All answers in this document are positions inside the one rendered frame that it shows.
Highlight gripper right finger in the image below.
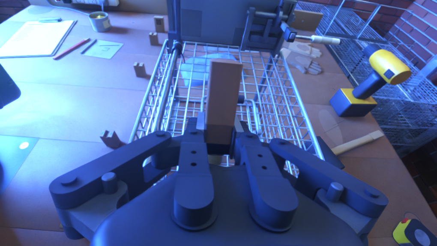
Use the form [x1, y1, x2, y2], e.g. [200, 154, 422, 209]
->
[234, 119, 389, 234]

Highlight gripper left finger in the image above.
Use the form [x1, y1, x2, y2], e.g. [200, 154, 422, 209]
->
[48, 117, 218, 231]

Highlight brown wooden test rod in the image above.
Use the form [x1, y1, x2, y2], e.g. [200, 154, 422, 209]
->
[204, 58, 244, 165]

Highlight dark grey side rod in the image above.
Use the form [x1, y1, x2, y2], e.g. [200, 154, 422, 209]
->
[149, 40, 183, 137]

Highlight grey lock bar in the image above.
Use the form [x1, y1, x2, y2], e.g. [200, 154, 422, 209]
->
[240, 0, 298, 52]

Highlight pale paper note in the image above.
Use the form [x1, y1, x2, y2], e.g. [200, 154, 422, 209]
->
[82, 39, 125, 60]

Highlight grey pencil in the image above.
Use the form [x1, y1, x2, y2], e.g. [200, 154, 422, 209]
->
[80, 38, 98, 55]

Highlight red pencil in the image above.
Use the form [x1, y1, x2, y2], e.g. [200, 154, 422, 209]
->
[52, 38, 91, 61]

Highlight grey tin with yellow contents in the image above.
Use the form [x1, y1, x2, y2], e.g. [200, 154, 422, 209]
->
[88, 11, 112, 33]

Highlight yellow and black tape measure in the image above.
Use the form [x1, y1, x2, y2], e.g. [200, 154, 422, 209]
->
[392, 217, 437, 246]

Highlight dark rounded object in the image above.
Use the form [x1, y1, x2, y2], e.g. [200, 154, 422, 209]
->
[0, 63, 22, 110]

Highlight clipboard with paper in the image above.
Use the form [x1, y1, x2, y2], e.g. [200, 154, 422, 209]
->
[0, 19, 78, 59]

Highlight brown cardboard sheet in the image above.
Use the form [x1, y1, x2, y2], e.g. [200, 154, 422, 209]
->
[293, 9, 324, 32]

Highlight grey wire cage trap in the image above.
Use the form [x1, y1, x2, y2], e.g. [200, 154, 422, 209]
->
[129, 38, 325, 178]

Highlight stacked grey wire cages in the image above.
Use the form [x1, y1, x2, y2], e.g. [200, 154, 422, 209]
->
[296, 0, 437, 159]

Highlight white-handled black lever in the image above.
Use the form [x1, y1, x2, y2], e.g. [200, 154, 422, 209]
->
[280, 21, 341, 46]

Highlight yellow and blue cordless drill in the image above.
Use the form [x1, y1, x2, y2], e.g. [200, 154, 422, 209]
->
[329, 43, 412, 118]

